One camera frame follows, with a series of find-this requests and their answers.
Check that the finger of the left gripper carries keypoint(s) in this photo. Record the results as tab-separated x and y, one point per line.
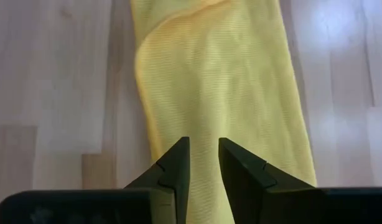
175	174

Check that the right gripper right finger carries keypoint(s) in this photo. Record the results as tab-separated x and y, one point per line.
256	193

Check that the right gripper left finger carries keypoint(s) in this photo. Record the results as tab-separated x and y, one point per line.
175	174

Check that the yellow microfiber towel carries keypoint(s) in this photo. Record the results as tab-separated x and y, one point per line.
222	77

